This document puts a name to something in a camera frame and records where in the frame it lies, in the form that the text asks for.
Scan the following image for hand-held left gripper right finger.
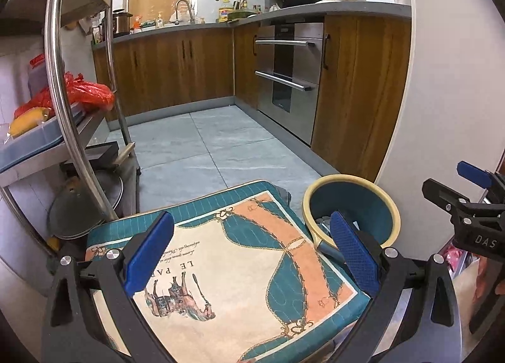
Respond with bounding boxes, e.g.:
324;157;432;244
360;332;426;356
329;211;463;363

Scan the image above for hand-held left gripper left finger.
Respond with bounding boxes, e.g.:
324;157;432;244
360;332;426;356
43;211;176;363

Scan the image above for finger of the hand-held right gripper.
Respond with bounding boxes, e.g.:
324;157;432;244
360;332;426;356
421;178;505;226
456;161;505;203

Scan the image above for blue bin with yellow rim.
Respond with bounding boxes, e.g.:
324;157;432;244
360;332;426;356
302;174;401;265

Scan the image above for person's right hand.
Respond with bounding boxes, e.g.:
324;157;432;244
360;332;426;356
475;257;505;297

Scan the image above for red packaged goods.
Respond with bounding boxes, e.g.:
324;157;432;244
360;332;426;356
444;245;474;279

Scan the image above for round metal lid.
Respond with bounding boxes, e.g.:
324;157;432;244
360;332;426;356
47;169;125;240

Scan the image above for patterned teal cloth mat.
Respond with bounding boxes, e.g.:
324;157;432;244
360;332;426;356
85;179;371;363

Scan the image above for black flat box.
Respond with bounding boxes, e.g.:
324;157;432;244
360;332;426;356
59;141;119;172

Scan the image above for wooden kitchen cabinets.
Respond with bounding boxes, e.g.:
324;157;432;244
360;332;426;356
92;14;412;184

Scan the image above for stainless steel oven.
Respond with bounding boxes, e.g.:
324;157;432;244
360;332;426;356
254;23;325;146

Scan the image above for blue grey plastic tray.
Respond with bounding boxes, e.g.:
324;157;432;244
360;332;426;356
0;104;95;172

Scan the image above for red plastic bag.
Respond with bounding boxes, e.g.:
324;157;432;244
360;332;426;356
63;71;116;112

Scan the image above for grey kitchen countertop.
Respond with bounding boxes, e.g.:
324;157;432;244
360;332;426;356
92;1;412;48

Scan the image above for red lidded jar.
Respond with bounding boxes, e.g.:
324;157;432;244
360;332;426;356
28;53;50;89

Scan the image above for metal shelf rack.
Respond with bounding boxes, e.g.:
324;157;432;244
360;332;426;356
0;0;143;265

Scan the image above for metal kitchen faucet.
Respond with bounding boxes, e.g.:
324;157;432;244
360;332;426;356
175;0;196;25

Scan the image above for wooden handle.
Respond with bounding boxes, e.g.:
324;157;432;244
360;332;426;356
112;141;137;170

